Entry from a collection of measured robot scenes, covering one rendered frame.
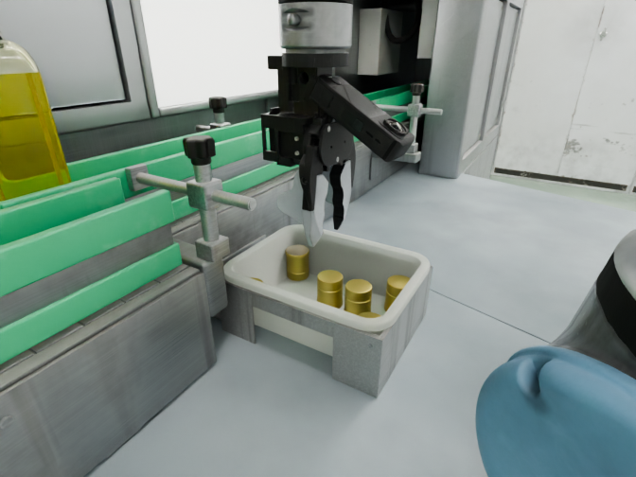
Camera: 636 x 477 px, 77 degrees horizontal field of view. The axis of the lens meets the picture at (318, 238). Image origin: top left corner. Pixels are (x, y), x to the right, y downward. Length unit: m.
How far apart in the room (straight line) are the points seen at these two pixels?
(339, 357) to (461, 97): 0.83
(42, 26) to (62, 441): 0.47
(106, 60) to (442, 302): 0.59
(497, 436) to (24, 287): 0.31
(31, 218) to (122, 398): 0.18
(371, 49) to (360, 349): 1.05
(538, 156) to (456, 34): 2.90
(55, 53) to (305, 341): 0.47
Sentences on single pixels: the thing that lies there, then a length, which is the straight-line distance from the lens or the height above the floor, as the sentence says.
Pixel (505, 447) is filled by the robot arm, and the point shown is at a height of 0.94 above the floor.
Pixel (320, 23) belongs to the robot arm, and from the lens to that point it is 0.42.
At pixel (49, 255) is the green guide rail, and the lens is 0.35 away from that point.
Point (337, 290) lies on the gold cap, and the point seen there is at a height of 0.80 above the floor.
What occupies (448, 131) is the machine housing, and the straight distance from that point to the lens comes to 1.15.
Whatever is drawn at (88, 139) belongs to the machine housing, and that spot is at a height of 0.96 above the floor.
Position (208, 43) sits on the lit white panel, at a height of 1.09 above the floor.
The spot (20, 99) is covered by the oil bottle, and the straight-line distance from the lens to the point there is 0.45.
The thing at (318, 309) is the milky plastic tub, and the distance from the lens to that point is 0.42.
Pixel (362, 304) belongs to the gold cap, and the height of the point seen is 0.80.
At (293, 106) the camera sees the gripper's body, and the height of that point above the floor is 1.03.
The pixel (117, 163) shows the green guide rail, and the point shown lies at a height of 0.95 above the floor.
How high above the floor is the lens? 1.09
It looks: 26 degrees down
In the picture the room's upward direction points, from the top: straight up
